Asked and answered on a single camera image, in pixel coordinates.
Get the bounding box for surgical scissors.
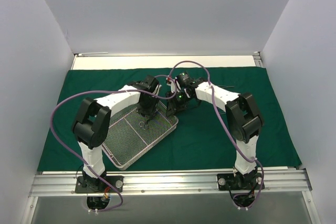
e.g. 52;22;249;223
139;115;154;130

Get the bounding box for green surgical cloth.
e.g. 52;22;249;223
38;67;301;172

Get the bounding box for metal mesh instrument tray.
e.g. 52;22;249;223
102;102;179;170

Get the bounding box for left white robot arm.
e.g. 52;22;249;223
72;75;161;192

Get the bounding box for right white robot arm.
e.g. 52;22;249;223
166;72;264;189

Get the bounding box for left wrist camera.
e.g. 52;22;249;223
154;84;162;95

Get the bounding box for aluminium right side rail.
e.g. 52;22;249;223
253;52;264;68

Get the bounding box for aluminium rail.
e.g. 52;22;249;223
29;167;312;197
253;52;264;68

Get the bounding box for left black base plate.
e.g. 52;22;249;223
75;175;124;194

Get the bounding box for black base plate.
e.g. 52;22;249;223
75;175;124;194
217;172;265;191

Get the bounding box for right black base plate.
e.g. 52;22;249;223
217;172;265;191

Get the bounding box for aluminium front rail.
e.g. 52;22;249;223
29;167;312;197

